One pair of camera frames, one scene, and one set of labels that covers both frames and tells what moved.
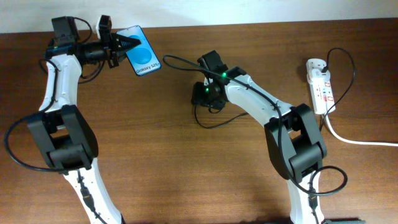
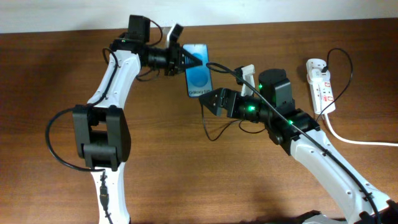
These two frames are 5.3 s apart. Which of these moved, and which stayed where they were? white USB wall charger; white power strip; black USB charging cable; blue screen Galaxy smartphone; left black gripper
Moved: black USB charging cable; left black gripper; blue screen Galaxy smartphone
Stayed: white power strip; white USB wall charger
